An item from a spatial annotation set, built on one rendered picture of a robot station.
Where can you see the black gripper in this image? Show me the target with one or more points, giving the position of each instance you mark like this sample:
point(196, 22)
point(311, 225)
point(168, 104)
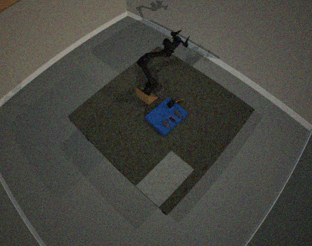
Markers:
point(185, 44)

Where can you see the blue flat deck plate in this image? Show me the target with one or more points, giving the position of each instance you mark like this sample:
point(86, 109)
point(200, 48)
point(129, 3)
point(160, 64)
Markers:
point(165, 119)

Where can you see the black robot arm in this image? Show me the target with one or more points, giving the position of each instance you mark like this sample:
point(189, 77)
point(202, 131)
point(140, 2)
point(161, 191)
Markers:
point(166, 52)

